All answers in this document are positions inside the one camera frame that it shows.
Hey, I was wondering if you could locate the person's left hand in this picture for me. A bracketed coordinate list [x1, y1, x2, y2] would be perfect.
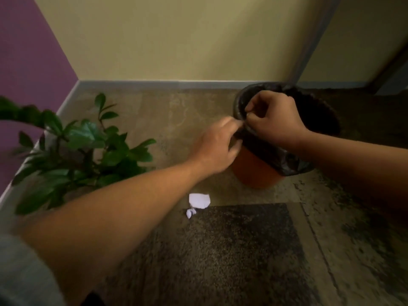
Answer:
[187, 116, 245, 176]

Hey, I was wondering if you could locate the person's right hand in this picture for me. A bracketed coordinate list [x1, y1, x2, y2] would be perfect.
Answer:
[244, 90, 311, 147]

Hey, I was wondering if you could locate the black plastic bin liner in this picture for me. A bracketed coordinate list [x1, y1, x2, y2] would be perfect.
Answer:
[232, 82, 341, 177]

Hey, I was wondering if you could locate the person's right forearm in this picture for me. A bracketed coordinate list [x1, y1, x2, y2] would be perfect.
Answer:
[292, 128, 408, 217]

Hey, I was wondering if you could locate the person's left forearm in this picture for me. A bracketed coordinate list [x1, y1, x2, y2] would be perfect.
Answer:
[19, 157, 206, 306]

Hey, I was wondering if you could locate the orange waste bin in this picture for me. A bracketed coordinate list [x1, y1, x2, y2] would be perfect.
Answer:
[229, 146, 284, 190]

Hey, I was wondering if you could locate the large crumpled white paper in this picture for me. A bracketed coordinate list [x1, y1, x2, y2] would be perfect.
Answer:
[188, 193, 211, 210]

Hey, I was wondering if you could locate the green leafy houseplant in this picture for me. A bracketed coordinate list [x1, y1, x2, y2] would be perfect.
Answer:
[0, 93, 157, 216]

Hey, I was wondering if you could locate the grey shirt sleeve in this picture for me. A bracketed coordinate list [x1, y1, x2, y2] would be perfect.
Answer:
[0, 234, 66, 306]

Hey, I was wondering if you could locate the grey door frame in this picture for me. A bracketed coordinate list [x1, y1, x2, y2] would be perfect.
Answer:
[287, 0, 343, 86]

